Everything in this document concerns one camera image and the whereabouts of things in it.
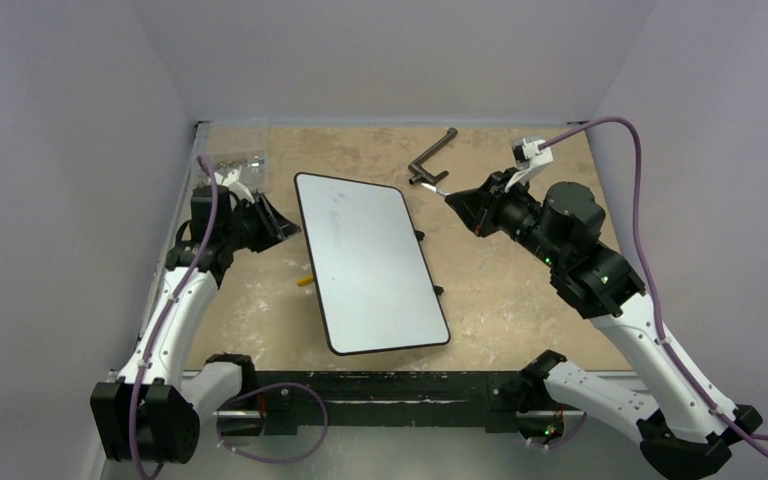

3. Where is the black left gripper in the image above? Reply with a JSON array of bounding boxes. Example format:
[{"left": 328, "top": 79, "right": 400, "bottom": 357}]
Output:
[{"left": 221, "top": 193, "right": 298, "bottom": 253}]

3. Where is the white board marker pen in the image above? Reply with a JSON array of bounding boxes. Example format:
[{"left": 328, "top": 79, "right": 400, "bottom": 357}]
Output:
[{"left": 421, "top": 183, "right": 449, "bottom": 197}]

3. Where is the white whiteboard black frame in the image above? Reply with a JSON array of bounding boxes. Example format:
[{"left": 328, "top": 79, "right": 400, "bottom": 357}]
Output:
[{"left": 294, "top": 173, "right": 451, "bottom": 356}]

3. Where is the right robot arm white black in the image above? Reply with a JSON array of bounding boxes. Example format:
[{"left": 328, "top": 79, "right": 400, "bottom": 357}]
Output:
[{"left": 445, "top": 170, "right": 762, "bottom": 479}]

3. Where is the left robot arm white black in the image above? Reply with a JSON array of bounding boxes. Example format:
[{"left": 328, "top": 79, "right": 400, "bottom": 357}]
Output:
[{"left": 90, "top": 186, "right": 300, "bottom": 464}]

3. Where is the clear plastic screw box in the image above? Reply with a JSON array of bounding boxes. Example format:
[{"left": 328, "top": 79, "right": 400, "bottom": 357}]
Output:
[{"left": 190, "top": 148, "right": 268, "bottom": 200}]

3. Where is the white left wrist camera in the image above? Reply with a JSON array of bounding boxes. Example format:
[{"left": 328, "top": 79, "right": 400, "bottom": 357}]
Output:
[{"left": 214, "top": 167, "right": 255, "bottom": 203}]

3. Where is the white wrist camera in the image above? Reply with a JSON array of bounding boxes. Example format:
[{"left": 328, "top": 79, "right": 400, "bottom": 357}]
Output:
[
  {"left": 504, "top": 136, "right": 554, "bottom": 193},
  {"left": 214, "top": 167, "right": 255, "bottom": 203}
]

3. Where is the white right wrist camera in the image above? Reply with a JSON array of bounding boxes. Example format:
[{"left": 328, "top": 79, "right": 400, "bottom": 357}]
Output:
[{"left": 504, "top": 136, "right": 554, "bottom": 193}]

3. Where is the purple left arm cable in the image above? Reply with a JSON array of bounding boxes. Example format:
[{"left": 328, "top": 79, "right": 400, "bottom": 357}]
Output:
[{"left": 128, "top": 155, "right": 221, "bottom": 480}]

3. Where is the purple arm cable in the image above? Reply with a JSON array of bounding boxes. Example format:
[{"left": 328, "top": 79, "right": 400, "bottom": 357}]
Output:
[
  {"left": 539, "top": 117, "right": 768, "bottom": 478},
  {"left": 128, "top": 155, "right": 221, "bottom": 480}
]

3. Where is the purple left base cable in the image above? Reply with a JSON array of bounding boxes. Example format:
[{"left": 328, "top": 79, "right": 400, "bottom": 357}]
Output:
[{"left": 215, "top": 382, "right": 329, "bottom": 466}]

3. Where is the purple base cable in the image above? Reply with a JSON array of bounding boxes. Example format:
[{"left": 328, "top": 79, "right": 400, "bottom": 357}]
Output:
[
  {"left": 526, "top": 397, "right": 589, "bottom": 452},
  {"left": 215, "top": 382, "right": 329, "bottom": 466}
]

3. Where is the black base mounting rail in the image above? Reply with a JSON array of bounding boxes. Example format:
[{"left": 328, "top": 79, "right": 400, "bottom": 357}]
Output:
[{"left": 195, "top": 369, "right": 587, "bottom": 437}]

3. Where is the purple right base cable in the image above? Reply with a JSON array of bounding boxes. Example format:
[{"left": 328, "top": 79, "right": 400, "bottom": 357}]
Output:
[{"left": 526, "top": 397, "right": 589, "bottom": 452}]

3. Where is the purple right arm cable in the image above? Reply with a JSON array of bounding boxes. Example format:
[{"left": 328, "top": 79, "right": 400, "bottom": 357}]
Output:
[{"left": 539, "top": 117, "right": 768, "bottom": 478}]

